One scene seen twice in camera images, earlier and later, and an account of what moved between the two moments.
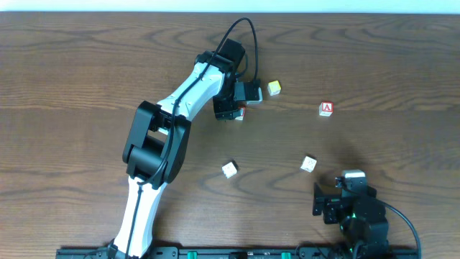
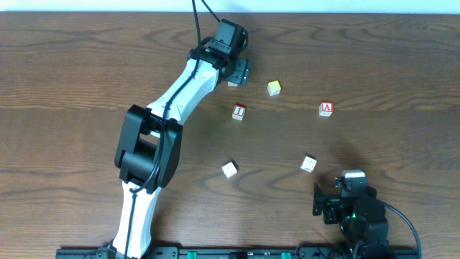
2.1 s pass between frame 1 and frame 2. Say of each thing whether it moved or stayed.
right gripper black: stayed
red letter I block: stayed
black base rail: stayed
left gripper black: moved
